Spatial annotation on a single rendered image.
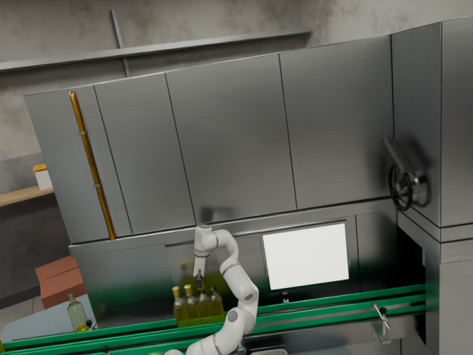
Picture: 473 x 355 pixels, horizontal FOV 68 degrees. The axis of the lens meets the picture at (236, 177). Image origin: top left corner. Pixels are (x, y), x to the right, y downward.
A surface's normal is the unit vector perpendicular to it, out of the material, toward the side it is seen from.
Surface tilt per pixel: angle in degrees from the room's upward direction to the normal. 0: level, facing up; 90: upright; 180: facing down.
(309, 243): 90
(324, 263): 90
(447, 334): 90
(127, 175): 90
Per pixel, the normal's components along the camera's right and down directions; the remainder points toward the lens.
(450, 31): 0.00, 0.28
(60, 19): 0.45, 0.18
